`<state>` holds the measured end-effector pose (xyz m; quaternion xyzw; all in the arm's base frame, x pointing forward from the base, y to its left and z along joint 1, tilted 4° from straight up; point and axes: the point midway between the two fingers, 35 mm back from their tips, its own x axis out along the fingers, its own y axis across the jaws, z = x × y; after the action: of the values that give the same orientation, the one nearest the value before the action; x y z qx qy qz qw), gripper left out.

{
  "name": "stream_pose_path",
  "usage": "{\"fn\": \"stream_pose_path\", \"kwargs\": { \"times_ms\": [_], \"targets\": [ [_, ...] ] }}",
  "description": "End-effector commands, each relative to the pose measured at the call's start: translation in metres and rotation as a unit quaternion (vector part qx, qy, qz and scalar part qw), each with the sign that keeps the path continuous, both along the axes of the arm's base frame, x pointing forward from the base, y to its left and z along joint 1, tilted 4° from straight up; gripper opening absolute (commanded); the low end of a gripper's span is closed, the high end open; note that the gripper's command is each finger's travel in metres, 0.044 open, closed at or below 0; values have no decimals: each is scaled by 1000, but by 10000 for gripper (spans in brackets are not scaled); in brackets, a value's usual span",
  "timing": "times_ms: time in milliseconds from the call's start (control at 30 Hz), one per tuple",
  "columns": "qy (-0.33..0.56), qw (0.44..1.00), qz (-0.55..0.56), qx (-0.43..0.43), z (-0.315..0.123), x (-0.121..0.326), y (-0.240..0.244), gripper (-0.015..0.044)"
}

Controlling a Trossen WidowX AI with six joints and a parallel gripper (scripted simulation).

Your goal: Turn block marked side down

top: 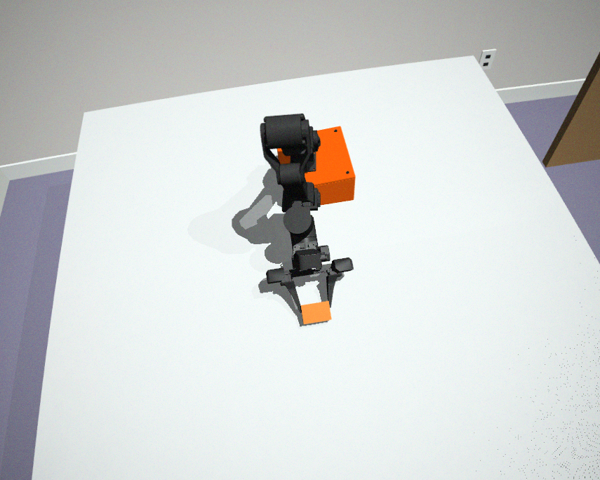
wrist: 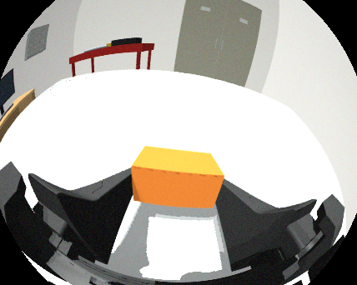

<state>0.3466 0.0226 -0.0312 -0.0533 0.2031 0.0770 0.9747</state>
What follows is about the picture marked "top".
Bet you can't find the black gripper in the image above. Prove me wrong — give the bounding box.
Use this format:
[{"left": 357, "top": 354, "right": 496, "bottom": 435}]
[{"left": 266, "top": 237, "right": 354, "bottom": 313}]

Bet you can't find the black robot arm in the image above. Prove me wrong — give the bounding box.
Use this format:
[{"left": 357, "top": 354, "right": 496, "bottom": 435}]
[{"left": 260, "top": 114, "right": 331, "bottom": 271}]

